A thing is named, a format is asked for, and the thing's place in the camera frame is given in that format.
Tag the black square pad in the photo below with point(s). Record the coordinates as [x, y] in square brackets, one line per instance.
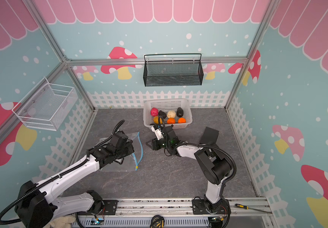
[209, 136]

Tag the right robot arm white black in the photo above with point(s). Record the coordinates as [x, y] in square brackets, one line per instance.
[217, 166]

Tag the yellow handled screwdriver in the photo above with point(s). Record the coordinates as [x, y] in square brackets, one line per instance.
[247, 208]

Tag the dark food piece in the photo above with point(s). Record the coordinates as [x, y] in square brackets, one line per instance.
[162, 114]
[179, 112]

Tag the black wire wall basket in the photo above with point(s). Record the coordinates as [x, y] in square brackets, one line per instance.
[179, 69]

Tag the orange tangerine left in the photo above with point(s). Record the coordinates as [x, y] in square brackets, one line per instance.
[171, 121]

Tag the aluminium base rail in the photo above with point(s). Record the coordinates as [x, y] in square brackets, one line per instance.
[180, 207]

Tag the yellow food piece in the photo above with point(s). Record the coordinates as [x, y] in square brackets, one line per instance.
[157, 120]

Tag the beige cloth rag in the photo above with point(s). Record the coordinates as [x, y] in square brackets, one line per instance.
[61, 222]

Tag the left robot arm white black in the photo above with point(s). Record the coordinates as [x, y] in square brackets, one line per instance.
[41, 202]

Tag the white plastic basket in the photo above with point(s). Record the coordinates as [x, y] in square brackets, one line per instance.
[167, 105]

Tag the orange tangerine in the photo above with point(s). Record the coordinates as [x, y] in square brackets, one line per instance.
[181, 120]
[171, 121]

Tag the orange tangerine right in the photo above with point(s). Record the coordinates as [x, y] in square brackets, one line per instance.
[181, 120]

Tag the white wire wall basket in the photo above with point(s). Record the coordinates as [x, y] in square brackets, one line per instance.
[46, 106]

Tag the pink food ball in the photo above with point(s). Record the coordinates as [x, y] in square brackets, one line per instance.
[154, 112]

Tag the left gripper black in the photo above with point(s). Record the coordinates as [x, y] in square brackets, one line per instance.
[127, 147]

